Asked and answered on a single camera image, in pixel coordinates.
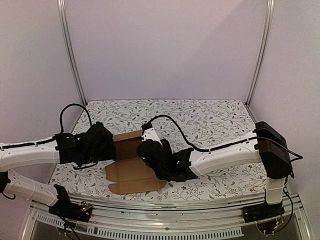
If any brown cardboard box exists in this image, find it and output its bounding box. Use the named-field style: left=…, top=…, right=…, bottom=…
left=105, top=130, right=167, bottom=195

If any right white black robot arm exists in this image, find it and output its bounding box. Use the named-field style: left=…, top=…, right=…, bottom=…
left=136, top=121, right=293, bottom=205

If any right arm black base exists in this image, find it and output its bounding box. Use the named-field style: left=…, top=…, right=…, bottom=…
left=241, top=202, right=294, bottom=236

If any floral patterned table mat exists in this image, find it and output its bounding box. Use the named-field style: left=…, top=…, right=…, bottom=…
left=50, top=99, right=267, bottom=202

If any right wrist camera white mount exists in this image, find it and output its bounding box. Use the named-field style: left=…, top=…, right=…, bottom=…
left=141, top=122, right=171, bottom=150

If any right black braided cable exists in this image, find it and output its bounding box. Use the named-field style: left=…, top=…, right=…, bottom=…
left=148, top=114, right=258, bottom=153

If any black braided cable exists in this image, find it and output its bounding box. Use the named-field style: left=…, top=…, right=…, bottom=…
left=148, top=114, right=258, bottom=153
left=58, top=103, right=93, bottom=135

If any aluminium front rail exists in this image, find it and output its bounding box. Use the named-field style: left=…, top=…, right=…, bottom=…
left=22, top=194, right=312, bottom=240

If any left black braided cable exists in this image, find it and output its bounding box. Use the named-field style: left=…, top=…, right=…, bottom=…
left=58, top=103, right=93, bottom=135

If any left aluminium frame post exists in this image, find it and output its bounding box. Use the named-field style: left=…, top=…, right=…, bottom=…
left=56, top=0, right=88, bottom=106

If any aluminium frame post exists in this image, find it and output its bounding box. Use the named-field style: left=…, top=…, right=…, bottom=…
left=56, top=0, right=88, bottom=106
left=245, top=0, right=275, bottom=108

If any right aluminium frame post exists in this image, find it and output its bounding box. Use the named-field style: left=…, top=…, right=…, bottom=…
left=245, top=0, right=275, bottom=108

